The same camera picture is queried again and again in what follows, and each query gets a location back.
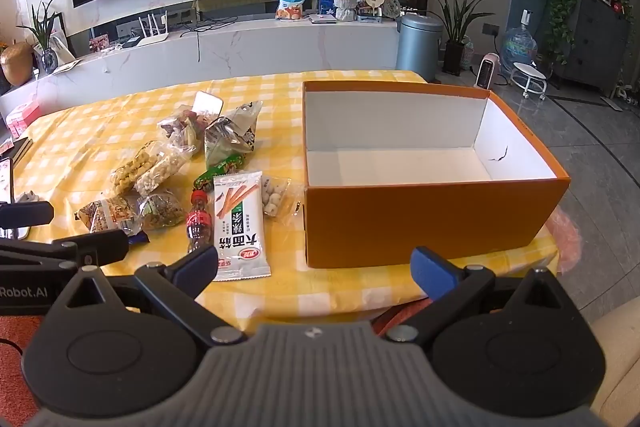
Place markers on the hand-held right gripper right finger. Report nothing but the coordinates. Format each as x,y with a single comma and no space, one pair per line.
431,274

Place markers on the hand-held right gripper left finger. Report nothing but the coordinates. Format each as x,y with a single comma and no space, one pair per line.
200,268

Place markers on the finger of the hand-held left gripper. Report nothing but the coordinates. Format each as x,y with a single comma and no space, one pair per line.
27,213
97,247

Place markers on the brown printed snack packet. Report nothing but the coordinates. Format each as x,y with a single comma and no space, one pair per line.
105,213

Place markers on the dark blue snack packet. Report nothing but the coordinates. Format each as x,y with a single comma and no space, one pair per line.
137,237

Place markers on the small cola bottle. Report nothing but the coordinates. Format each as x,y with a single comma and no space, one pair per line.
200,222

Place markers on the orange cardboard box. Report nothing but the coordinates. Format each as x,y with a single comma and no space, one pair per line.
430,217

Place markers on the white stick snack packet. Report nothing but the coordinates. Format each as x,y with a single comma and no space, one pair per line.
240,217

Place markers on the brown green snack packet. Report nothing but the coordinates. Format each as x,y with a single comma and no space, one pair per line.
161,209

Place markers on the clear bag of yellow puffs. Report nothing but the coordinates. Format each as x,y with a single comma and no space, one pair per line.
131,168

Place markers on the clear bag of peanuts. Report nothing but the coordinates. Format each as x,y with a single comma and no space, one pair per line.
162,171

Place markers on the green candy roll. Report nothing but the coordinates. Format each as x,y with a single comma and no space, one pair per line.
220,169

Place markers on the clear packet of white balls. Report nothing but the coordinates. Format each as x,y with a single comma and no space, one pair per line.
274,199

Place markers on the silver green snack bag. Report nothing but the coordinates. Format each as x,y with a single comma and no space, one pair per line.
227,139

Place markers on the clear bag of mixed snacks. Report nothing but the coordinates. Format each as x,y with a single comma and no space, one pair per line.
185,127

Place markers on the crumpled grey wrapper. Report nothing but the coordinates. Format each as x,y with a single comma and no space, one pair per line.
27,197

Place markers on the silver stand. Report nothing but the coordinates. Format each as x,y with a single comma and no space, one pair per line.
12,233

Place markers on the smartphone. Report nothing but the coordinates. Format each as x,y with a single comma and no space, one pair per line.
6,182

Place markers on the black notebook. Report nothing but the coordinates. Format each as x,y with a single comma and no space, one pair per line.
17,152

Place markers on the red rug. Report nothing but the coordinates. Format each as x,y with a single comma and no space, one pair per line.
15,377

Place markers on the pink box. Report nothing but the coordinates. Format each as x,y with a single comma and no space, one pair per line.
22,117

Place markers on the yellow checkered tablecloth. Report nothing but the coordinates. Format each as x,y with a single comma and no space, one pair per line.
125,117

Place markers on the pink plastic bag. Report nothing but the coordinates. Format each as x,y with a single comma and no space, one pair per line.
567,237

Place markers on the golden vase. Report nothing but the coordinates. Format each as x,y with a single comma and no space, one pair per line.
16,64

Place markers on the loose papers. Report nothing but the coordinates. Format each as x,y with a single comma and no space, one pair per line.
66,67

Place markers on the glass vase with plant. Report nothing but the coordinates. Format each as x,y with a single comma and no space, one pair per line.
47,54

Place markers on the pink photo card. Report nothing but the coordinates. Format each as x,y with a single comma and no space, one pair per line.
99,43

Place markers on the beige chair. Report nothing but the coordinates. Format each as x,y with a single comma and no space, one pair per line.
617,357

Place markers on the pink space heater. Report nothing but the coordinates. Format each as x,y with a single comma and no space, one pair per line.
487,73

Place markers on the white router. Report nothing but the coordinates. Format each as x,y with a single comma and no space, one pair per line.
152,38

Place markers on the white round stool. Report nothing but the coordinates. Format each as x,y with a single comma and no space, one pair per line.
529,74

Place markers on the grey trash can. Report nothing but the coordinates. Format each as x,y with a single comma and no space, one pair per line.
419,49

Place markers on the white marble console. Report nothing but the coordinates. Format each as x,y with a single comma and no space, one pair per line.
250,47

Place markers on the blue water jug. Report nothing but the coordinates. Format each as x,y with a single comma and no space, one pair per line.
520,49

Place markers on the potted long-leaf plant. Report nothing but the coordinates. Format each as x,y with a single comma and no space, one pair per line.
455,22

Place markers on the white power strip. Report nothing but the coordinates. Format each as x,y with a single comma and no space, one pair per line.
622,103

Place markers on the silver flat device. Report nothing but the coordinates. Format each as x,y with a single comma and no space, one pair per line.
322,19

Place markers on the grey cabinet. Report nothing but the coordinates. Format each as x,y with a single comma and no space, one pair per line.
595,47

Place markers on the blue snack bag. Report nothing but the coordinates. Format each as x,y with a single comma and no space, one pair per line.
292,2

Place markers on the picture frame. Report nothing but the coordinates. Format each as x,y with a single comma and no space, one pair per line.
62,42

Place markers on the wall socket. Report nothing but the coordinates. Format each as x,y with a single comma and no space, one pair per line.
490,29

